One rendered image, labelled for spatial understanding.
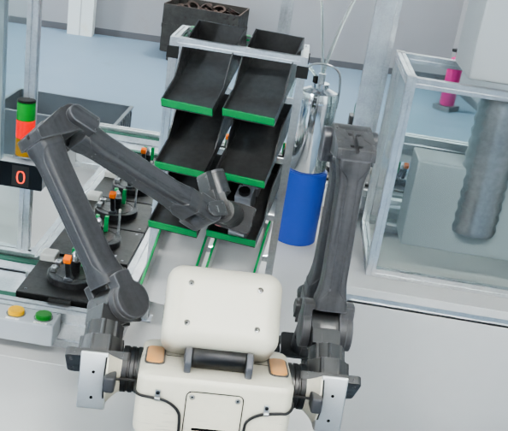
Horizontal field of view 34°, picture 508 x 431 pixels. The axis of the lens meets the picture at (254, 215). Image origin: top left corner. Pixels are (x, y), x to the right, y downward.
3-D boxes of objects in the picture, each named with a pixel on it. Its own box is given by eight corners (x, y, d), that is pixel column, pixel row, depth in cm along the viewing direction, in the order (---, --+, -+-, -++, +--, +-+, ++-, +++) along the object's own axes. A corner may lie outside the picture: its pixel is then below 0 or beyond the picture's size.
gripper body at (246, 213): (218, 197, 206) (210, 194, 199) (256, 209, 204) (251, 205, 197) (210, 223, 206) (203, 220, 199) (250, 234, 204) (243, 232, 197)
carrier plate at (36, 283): (105, 312, 219) (105, 304, 218) (14, 297, 220) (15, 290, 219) (126, 273, 242) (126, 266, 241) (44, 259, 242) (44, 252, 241)
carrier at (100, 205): (144, 238, 266) (147, 202, 261) (69, 226, 266) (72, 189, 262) (157, 211, 288) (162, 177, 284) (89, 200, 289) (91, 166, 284)
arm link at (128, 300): (2, 130, 165) (28, 109, 158) (55, 119, 175) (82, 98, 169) (97, 338, 164) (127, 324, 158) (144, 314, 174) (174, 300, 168)
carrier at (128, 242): (127, 270, 243) (130, 231, 238) (45, 257, 243) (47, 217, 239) (144, 239, 265) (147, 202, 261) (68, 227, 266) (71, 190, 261)
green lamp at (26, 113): (32, 123, 225) (32, 105, 223) (13, 120, 225) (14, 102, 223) (38, 118, 229) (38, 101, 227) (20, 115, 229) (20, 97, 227)
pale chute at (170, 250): (186, 310, 218) (184, 305, 214) (139, 298, 221) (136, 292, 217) (218, 215, 229) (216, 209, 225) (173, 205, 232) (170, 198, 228)
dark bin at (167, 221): (196, 239, 213) (196, 218, 208) (148, 227, 215) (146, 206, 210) (230, 167, 232) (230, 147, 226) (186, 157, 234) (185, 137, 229)
